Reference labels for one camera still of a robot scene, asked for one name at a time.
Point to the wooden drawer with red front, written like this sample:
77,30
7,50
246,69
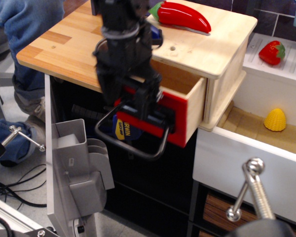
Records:
184,92

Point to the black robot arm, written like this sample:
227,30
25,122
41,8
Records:
123,15

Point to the aluminium profile rail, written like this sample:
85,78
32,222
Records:
20,225

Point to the red toy strawberry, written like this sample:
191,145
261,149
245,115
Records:
273,53

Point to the grey metal bracket stand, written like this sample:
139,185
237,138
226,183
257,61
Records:
78,172

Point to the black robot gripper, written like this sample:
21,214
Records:
123,61

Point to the chrome clamp screw foreground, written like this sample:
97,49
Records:
252,170

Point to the red toy chili pepper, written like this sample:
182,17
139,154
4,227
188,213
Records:
176,14

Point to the white toy sink unit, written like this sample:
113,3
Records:
241,134

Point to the yellow toy corn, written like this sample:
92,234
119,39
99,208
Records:
275,120

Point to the light wooden box housing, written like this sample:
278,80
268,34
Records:
218,57

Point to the blue quick-grip clamp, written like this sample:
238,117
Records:
122,130

